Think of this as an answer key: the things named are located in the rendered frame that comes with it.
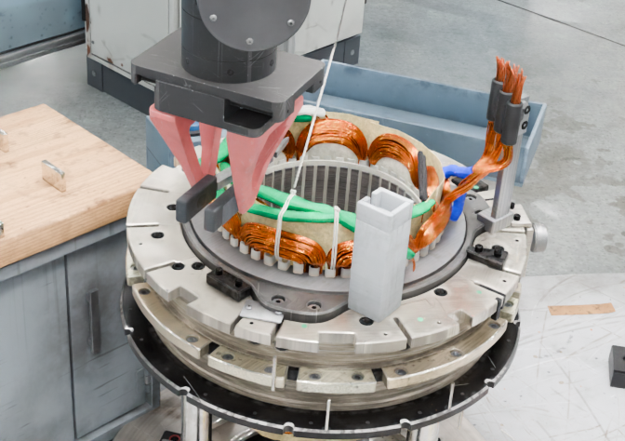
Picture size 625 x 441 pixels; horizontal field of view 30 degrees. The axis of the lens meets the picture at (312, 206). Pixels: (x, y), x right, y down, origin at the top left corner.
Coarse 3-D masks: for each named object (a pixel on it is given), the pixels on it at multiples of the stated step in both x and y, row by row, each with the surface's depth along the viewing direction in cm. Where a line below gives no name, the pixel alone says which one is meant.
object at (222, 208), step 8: (232, 184) 74; (224, 192) 73; (232, 192) 73; (216, 200) 72; (224, 200) 72; (232, 200) 73; (208, 208) 71; (216, 208) 71; (224, 208) 72; (232, 208) 73; (208, 216) 71; (216, 216) 71; (224, 216) 72; (232, 216) 73; (208, 224) 71; (216, 224) 71
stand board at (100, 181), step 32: (32, 128) 110; (64, 128) 110; (0, 160) 105; (32, 160) 105; (64, 160) 105; (96, 160) 106; (128, 160) 106; (0, 192) 100; (32, 192) 100; (64, 192) 101; (96, 192) 101; (128, 192) 101; (32, 224) 96; (64, 224) 97; (96, 224) 100; (0, 256) 94
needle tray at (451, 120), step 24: (336, 72) 128; (360, 72) 127; (384, 72) 126; (312, 96) 126; (336, 96) 129; (360, 96) 128; (384, 96) 127; (408, 96) 126; (432, 96) 125; (456, 96) 124; (480, 96) 123; (384, 120) 117; (408, 120) 125; (432, 120) 126; (456, 120) 126; (480, 120) 125; (528, 120) 123; (432, 144) 116; (456, 144) 115; (480, 144) 114; (528, 144) 114; (528, 168) 118
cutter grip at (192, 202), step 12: (204, 180) 74; (216, 180) 75; (192, 192) 73; (204, 192) 73; (216, 192) 75; (180, 204) 72; (192, 204) 72; (204, 204) 74; (180, 216) 72; (192, 216) 73
